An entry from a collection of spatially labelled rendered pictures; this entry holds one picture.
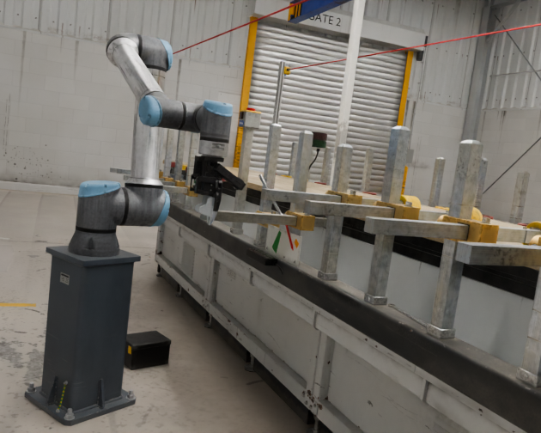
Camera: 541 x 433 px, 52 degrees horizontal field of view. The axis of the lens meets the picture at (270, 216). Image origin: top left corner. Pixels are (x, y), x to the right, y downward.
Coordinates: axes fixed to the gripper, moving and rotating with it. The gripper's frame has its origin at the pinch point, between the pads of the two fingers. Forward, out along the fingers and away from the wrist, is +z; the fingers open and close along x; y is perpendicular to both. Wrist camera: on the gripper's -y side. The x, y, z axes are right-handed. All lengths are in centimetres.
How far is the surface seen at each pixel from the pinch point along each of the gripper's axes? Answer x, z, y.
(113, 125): -770, -35, -94
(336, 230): 22.8, -2.8, -31.3
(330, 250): 22.8, 3.3, -30.2
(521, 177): -6, -26, -139
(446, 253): 71, -6, -30
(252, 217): 1.5, -2.2, -13.1
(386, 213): 52, -12, -27
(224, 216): 1.5, -1.8, -3.5
